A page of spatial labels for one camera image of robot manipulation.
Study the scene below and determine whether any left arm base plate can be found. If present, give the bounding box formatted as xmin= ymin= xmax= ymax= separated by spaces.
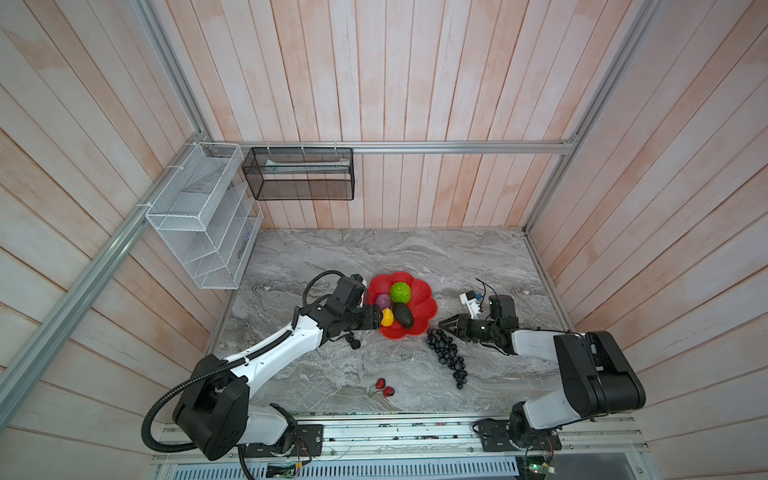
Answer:
xmin=240 ymin=423 xmax=324 ymax=460

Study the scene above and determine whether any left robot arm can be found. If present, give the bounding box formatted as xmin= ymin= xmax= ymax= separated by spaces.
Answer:
xmin=172 ymin=270 xmax=382 ymax=461

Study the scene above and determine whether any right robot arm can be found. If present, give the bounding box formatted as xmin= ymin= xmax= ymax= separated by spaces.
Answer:
xmin=428 ymin=292 xmax=646 ymax=448

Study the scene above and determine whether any aluminium right frame bar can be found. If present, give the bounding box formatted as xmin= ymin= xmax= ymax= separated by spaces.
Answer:
xmin=522 ymin=1 xmax=668 ymax=239

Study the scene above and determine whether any purple round fruit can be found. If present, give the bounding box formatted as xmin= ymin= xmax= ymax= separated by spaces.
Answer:
xmin=376 ymin=293 xmax=394 ymax=311

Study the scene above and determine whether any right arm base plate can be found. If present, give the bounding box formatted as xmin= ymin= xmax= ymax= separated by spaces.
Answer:
xmin=472 ymin=418 xmax=562 ymax=453

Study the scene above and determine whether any yellow lemon fruit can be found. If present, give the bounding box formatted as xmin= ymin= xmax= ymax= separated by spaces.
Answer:
xmin=380 ymin=308 xmax=395 ymax=327

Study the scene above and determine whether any red flower-shaped fruit bowl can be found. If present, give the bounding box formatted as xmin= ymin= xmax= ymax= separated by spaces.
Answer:
xmin=364 ymin=271 xmax=438 ymax=340

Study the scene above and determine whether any aluminium back frame bar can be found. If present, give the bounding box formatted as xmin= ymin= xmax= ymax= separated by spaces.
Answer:
xmin=210 ymin=140 xmax=575 ymax=155

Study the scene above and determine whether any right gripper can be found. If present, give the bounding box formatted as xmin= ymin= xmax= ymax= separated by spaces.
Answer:
xmin=439 ymin=312 xmax=498 ymax=341

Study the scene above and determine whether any white wire mesh shelf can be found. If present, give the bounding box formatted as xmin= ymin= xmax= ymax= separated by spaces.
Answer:
xmin=146 ymin=143 xmax=264 ymax=290

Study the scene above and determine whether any aluminium front rail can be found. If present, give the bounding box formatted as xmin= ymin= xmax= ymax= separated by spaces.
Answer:
xmin=151 ymin=413 xmax=649 ymax=464

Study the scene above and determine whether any dark avocado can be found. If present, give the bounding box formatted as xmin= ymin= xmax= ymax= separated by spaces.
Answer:
xmin=392 ymin=302 xmax=414 ymax=330

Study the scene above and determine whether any red cherries pair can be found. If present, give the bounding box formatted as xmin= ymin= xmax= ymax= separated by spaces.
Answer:
xmin=367 ymin=378 xmax=396 ymax=398

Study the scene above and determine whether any aluminium frame bar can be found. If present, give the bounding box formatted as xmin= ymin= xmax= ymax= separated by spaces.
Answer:
xmin=210 ymin=140 xmax=575 ymax=155
xmin=1 ymin=1 xmax=208 ymax=429
xmin=522 ymin=1 xmax=668 ymax=239

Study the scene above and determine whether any black corrugated cable conduit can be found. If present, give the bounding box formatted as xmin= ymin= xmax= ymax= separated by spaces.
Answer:
xmin=140 ymin=269 xmax=349 ymax=454

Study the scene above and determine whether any black mulberries pair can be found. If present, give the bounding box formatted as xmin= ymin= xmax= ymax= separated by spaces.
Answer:
xmin=346 ymin=335 xmax=361 ymax=350

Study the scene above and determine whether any green bumpy custard apple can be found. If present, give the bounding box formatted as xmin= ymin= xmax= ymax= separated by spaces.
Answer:
xmin=389 ymin=281 xmax=412 ymax=304

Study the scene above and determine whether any black grape bunch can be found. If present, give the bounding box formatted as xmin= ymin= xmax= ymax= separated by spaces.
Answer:
xmin=427 ymin=329 xmax=468 ymax=390

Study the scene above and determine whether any green circuit board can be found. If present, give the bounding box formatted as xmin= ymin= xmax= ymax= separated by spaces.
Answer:
xmin=265 ymin=462 xmax=303 ymax=479

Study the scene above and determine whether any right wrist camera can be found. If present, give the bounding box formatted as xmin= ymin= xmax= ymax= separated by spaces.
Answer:
xmin=459 ymin=290 xmax=483 ymax=320

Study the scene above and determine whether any aluminium left frame bar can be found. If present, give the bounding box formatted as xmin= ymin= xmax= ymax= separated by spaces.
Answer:
xmin=1 ymin=1 xmax=208 ymax=429

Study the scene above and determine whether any black wire mesh basket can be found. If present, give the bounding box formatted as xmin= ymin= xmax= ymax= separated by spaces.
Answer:
xmin=242 ymin=146 xmax=356 ymax=201

